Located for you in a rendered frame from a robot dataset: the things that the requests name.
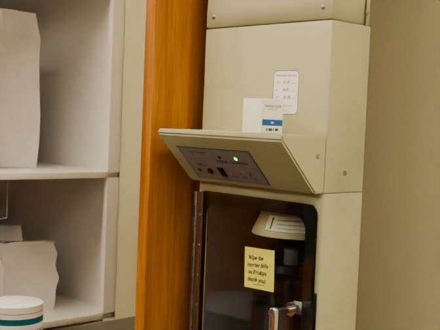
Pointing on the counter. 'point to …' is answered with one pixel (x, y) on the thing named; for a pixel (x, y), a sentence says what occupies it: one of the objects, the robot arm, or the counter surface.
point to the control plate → (201, 157)
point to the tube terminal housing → (347, 274)
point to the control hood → (260, 156)
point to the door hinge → (193, 256)
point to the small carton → (262, 116)
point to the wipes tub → (21, 313)
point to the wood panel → (168, 161)
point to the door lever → (279, 314)
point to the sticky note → (259, 268)
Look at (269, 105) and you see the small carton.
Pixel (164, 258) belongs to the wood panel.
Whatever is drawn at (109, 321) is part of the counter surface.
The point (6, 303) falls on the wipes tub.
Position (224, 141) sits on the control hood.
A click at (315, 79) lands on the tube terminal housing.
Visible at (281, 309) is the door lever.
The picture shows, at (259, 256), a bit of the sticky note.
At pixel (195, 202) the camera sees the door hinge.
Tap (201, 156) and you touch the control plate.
